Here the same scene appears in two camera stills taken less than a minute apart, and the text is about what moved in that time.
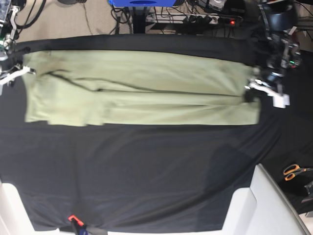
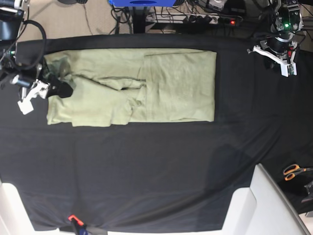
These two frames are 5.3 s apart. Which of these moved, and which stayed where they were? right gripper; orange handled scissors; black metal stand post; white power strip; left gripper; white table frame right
Moved: right gripper; left gripper
Stayed: black metal stand post; white power strip; orange handled scissors; white table frame right
